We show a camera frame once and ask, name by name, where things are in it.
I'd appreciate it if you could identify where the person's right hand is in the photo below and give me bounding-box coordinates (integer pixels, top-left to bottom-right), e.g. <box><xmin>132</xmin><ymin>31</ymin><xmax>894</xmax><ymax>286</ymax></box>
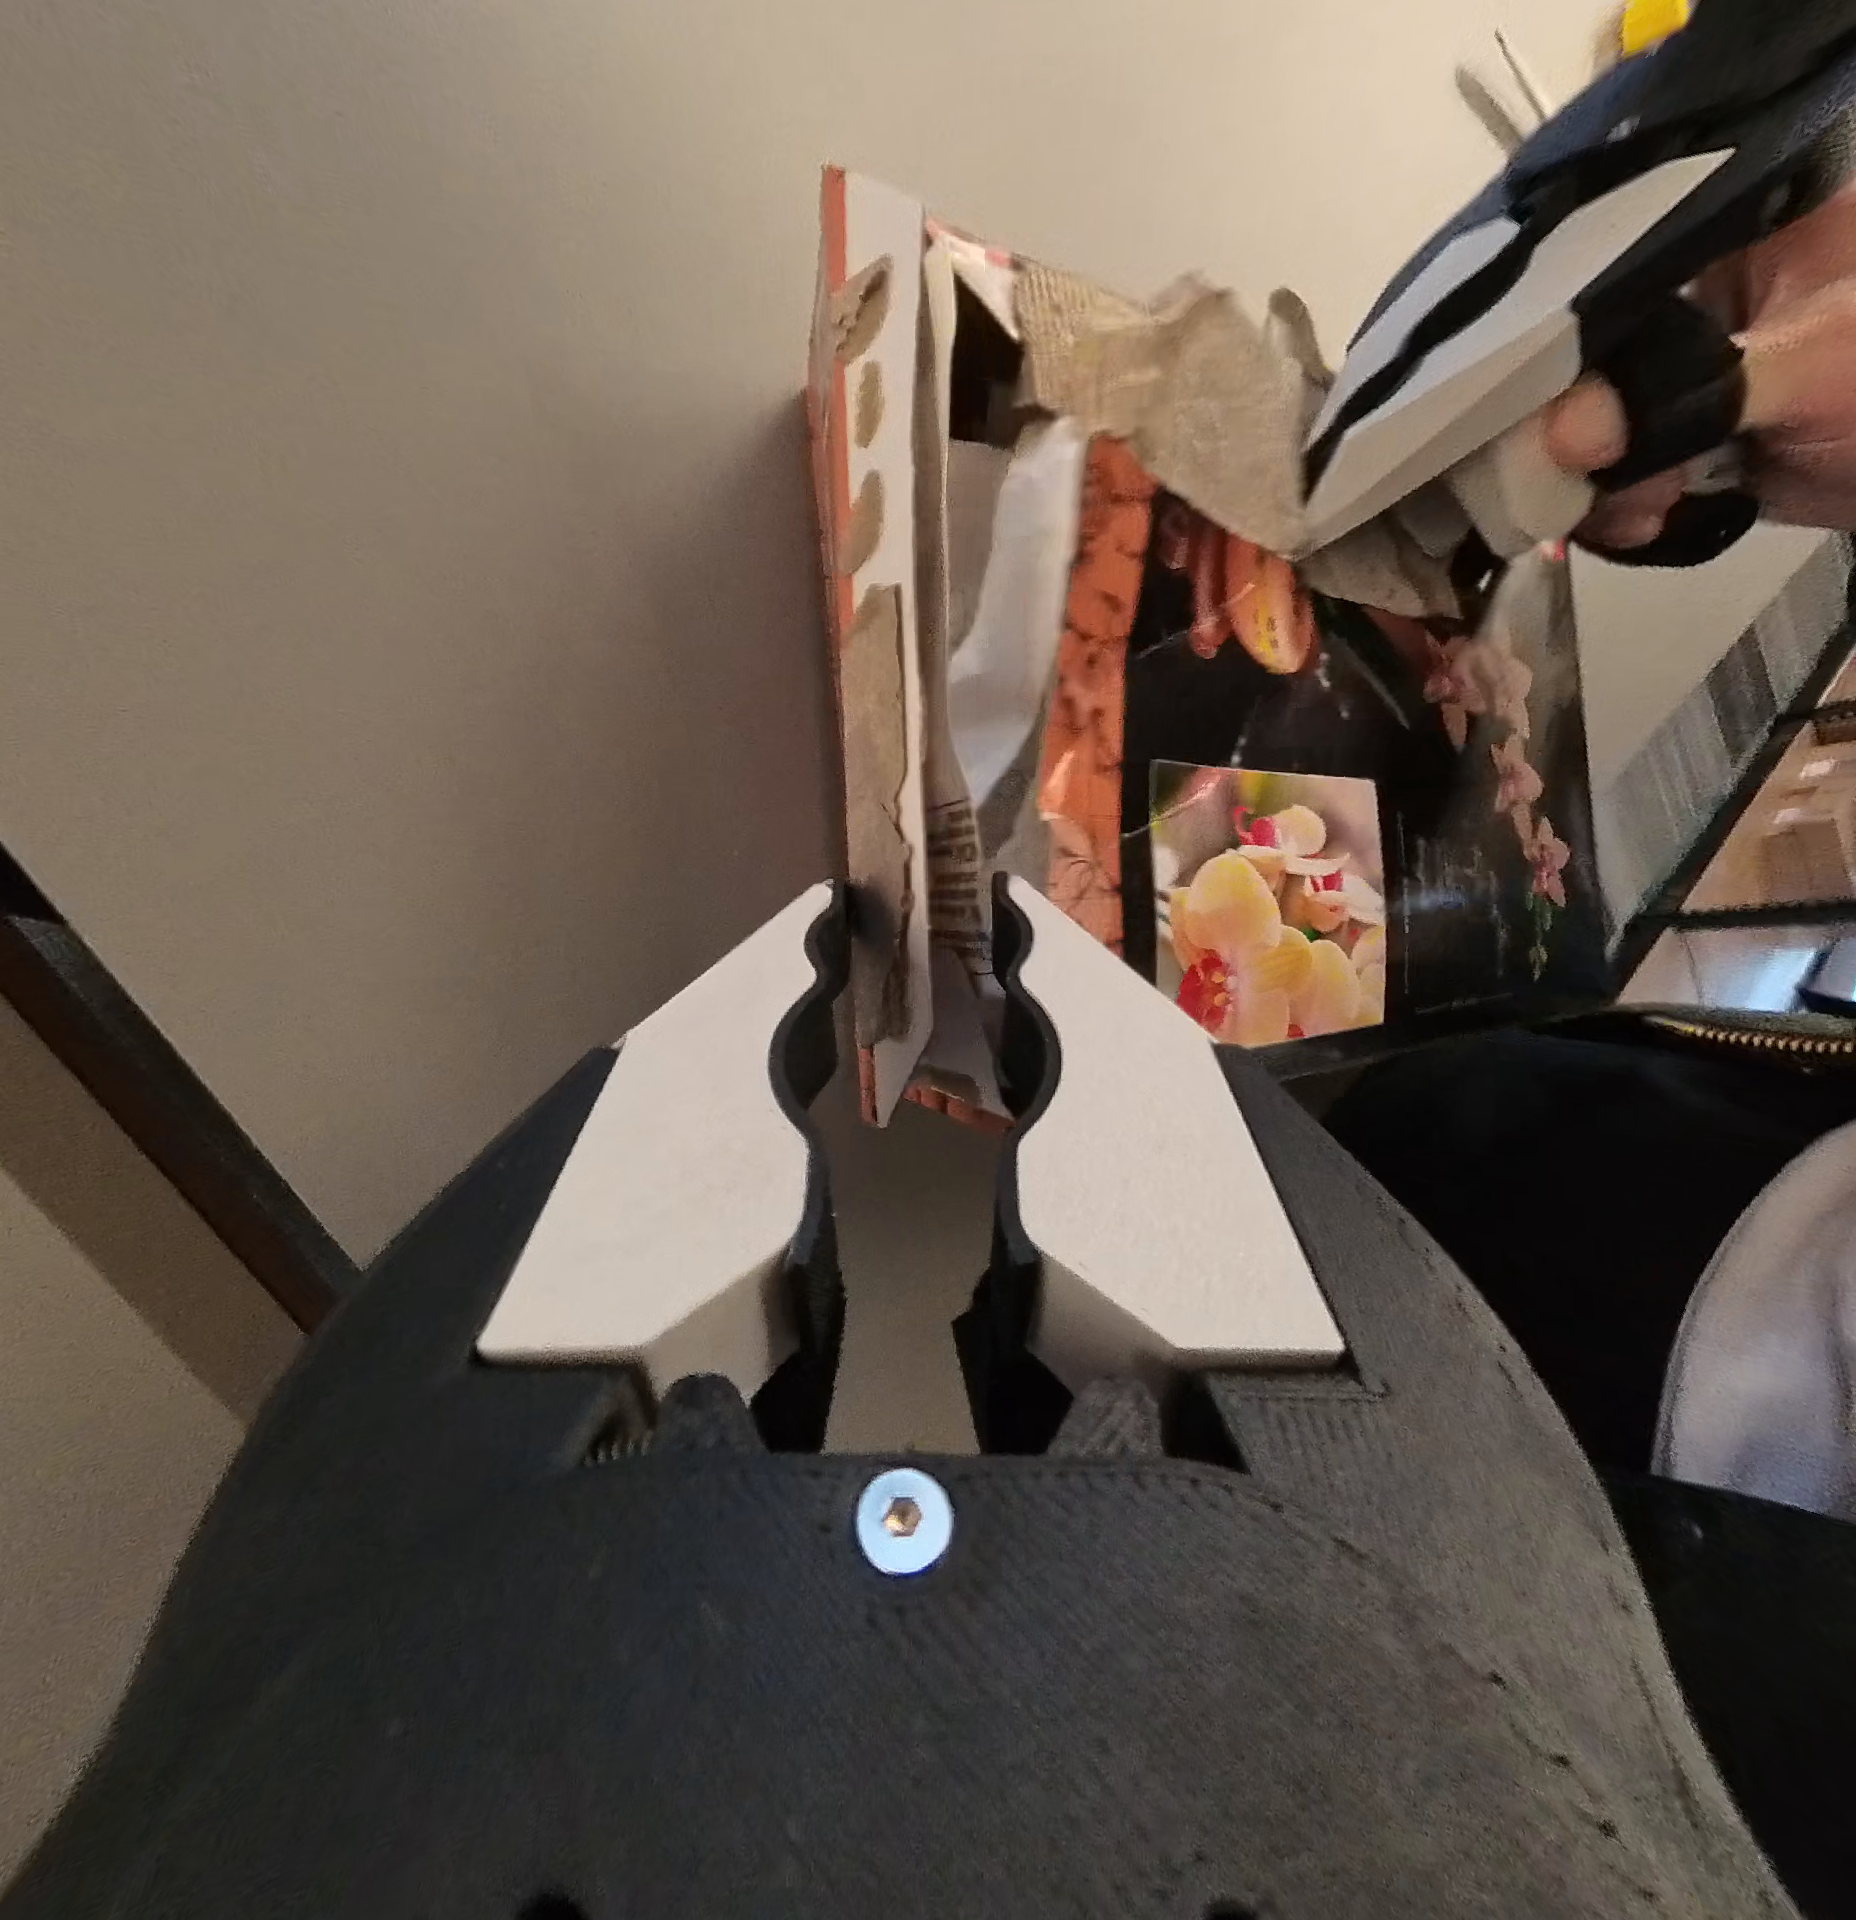
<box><xmin>1538</xmin><ymin>191</ymin><xmax>1856</xmax><ymax>552</ymax></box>

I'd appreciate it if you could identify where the black orchid lego box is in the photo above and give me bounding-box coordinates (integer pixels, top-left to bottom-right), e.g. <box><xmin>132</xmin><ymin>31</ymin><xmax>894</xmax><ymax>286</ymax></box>
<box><xmin>810</xmin><ymin>162</ymin><xmax>1614</xmax><ymax>1132</ymax></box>

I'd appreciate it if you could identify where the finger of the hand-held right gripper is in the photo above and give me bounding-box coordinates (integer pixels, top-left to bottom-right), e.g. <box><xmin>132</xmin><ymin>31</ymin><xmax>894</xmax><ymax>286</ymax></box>
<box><xmin>1339</xmin><ymin>202</ymin><xmax>1533</xmax><ymax>415</ymax></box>
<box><xmin>1298</xmin><ymin>152</ymin><xmax>1741</xmax><ymax>559</ymax></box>

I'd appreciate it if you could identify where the person's black jacket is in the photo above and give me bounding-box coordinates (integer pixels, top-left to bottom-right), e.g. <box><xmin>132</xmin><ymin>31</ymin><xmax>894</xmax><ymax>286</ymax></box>
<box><xmin>1270</xmin><ymin>1020</ymin><xmax>1856</xmax><ymax>1920</ymax></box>

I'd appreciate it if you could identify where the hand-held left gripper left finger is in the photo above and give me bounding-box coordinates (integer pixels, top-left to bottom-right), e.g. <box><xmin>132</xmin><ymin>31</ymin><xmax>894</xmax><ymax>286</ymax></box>
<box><xmin>475</xmin><ymin>879</ymin><xmax>850</xmax><ymax>1457</ymax></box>

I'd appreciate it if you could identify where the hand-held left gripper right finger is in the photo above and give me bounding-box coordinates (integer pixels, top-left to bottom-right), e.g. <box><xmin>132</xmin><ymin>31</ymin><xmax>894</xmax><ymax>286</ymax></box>
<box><xmin>955</xmin><ymin>873</ymin><xmax>1348</xmax><ymax>1457</ymax></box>

